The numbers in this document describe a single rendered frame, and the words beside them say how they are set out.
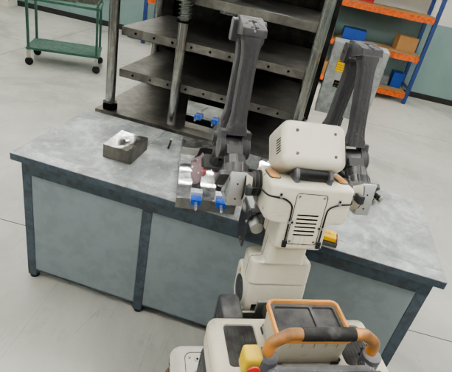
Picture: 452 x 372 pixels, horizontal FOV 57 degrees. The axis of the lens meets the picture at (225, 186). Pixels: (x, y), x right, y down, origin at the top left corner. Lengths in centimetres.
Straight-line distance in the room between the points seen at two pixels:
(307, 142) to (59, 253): 158
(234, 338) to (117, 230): 102
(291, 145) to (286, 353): 59
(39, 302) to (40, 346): 29
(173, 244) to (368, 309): 95
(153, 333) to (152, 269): 36
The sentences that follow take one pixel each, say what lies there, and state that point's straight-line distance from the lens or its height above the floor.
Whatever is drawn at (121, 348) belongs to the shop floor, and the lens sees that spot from 229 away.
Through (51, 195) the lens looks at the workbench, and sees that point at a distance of 224.
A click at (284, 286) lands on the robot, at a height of 81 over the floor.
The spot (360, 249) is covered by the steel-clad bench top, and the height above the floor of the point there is 80.
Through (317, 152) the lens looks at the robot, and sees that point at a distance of 128.
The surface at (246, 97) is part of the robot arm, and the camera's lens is 134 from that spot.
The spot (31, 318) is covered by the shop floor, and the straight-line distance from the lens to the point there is 245.
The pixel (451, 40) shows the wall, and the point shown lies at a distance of 878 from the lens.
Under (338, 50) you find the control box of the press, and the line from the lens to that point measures 248.
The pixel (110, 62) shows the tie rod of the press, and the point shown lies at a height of 108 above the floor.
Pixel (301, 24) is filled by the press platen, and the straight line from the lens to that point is 244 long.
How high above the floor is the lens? 180
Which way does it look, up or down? 29 degrees down
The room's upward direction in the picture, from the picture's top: 12 degrees clockwise
